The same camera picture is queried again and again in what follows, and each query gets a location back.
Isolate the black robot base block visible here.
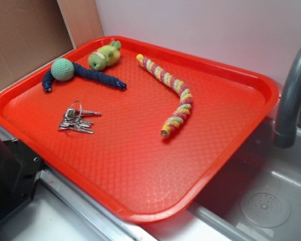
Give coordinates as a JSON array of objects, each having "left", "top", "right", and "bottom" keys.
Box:
[{"left": 0, "top": 139, "right": 43, "bottom": 225}]

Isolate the green plush animal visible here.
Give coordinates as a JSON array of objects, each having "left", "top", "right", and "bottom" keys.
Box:
[{"left": 88, "top": 41, "right": 121, "bottom": 71}]

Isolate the red plastic tray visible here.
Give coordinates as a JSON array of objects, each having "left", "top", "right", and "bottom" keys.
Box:
[{"left": 0, "top": 37, "right": 279, "bottom": 223}]

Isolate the silver key bunch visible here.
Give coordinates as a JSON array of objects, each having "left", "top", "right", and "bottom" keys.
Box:
[{"left": 58, "top": 100, "right": 102, "bottom": 134}]

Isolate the teal crochet ball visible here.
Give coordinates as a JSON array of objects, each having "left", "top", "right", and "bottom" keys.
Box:
[{"left": 51, "top": 58, "right": 75, "bottom": 81}]

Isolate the grey toy sink basin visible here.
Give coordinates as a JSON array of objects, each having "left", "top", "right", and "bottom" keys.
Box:
[{"left": 142, "top": 95, "right": 301, "bottom": 241}]

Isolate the grey plastic faucet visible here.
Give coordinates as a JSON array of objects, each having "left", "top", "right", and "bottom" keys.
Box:
[{"left": 272, "top": 48, "right": 301, "bottom": 148}]

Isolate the brown cardboard panel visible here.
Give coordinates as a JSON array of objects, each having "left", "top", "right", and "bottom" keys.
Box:
[{"left": 0, "top": 1, "right": 104, "bottom": 92}]

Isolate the pink yellow twisted rope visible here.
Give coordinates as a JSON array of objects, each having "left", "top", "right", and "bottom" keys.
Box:
[{"left": 136, "top": 53, "right": 193, "bottom": 138}]

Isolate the navy blue twisted rope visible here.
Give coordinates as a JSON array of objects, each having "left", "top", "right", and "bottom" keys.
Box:
[{"left": 42, "top": 62, "right": 128, "bottom": 92}]

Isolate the metal rail strip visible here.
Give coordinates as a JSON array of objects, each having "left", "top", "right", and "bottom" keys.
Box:
[{"left": 0, "top": 126, "right": 154, "bottom": 240}]

